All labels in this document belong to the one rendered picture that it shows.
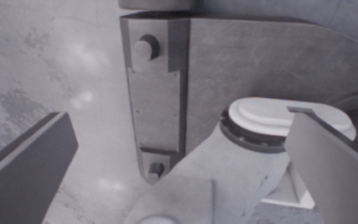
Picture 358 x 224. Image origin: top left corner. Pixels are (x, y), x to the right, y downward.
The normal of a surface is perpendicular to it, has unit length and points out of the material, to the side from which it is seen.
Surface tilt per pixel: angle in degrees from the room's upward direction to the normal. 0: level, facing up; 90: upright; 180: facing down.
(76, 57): 0
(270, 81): 0
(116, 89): 0
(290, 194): 90
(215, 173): 90
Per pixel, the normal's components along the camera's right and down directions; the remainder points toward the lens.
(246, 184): 0.01, -0.85
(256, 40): -0.18, 0.51
